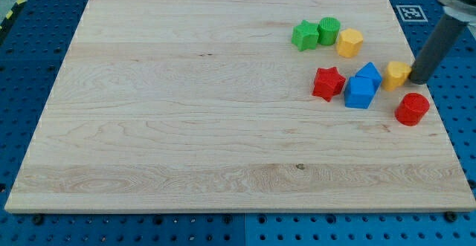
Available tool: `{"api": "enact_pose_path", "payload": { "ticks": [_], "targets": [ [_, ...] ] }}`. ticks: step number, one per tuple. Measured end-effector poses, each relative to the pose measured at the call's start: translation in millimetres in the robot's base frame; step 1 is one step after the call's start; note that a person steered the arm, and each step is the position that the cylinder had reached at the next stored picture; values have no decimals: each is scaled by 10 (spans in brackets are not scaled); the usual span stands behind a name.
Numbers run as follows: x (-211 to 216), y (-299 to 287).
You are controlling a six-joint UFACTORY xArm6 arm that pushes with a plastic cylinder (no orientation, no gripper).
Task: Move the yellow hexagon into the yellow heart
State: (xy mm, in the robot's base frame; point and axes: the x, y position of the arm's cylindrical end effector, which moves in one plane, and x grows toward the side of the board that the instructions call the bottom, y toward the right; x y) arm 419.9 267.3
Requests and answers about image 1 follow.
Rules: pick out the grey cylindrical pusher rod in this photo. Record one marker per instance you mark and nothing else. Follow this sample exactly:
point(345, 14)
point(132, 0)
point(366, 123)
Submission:
point(438, 44)

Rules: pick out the red star block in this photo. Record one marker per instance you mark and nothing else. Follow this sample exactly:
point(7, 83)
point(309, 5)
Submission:
point(328, 83)

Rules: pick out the light wooden board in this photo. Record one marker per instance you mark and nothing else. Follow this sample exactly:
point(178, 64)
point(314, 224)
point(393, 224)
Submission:
point(206, 106)

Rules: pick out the white fiducial marker tag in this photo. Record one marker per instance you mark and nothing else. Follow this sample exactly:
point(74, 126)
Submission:
point(411, 13)

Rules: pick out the green star block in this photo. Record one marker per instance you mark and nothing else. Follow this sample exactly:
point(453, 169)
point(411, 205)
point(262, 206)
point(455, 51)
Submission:
point(305, 35)

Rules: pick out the yellow hexagon block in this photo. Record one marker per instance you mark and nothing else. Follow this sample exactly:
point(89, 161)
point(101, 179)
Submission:
point(349, 43)

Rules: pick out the blue pentagon block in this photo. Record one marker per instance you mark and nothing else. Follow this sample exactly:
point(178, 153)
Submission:
point(371, 72)

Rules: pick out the yellow heart block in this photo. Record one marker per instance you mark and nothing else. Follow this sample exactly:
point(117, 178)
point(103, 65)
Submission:
point(396, 74)

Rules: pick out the green cylinder block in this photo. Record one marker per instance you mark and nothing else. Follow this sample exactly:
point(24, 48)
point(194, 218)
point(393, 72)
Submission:
point(328, 29)

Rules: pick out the blue cube block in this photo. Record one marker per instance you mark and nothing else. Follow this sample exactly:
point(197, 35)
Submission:
point(359, 93)

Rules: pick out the red cylinder block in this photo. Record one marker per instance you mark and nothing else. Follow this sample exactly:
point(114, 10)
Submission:
point(412, 109)

